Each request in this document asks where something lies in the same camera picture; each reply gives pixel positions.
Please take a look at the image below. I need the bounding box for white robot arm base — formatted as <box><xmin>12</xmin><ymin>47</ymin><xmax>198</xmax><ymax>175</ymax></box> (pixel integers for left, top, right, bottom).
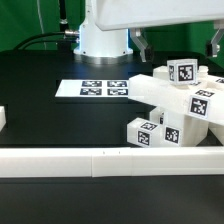
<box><xmin>74</xmin><ymin>0</ymin><xmax>133</xmax><ymax>65</ymax></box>

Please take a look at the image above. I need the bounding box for white chair back frame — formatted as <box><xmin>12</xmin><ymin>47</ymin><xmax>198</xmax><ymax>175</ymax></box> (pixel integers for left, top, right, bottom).
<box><xmin>128</xmin><ymin>66</ymin><xmax>224</xmax><ymax>126</ymax></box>

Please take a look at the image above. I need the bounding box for white tagged cube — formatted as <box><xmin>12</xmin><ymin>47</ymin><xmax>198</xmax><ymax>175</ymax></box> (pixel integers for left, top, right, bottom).
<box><xmin>167</xmin><ymin>59</ymin><xmax>198</xmax><ymax>85</ymax></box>

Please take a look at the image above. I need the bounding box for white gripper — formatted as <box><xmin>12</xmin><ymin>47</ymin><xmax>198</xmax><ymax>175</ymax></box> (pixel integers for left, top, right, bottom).
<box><xmin>91</xmin><ymin>0</ymin><xmax>224</xmax><ymax>62</ymax></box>

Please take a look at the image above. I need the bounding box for white U-shaped fence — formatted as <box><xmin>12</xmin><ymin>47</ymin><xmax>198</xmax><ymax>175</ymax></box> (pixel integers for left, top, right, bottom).
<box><xmin>0</xmin><ymin>105</ymin><xmax>224</xmax><ymax>179</ymax></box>

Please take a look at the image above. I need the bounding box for black cable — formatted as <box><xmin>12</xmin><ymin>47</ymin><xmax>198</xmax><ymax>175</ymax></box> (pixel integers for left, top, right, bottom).
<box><xmin>13</xmin><ymin>29</ymin><xmax>80</xmax><ymax>51</ymax></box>

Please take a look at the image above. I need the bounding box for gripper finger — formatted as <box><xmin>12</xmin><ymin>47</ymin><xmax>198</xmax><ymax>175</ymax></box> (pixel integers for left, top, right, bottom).
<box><xmin>206</xmin><ymin>20</ymin><xmax>224</xmax><ymax>57</ymax></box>

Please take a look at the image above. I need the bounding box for white chair seat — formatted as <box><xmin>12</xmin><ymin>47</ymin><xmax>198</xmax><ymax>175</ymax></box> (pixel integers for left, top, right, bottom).
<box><xmin>149</xmin><ymin>107</ymin><xmax>209</xmax><ymax>147</ymax></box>

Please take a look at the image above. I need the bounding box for white tag plate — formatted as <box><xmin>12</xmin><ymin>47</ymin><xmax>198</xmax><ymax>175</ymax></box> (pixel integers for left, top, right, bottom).
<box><xmin>55</xmin><ymin>79</ymin><xmax>128</xmax><ymax>98</ymax></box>

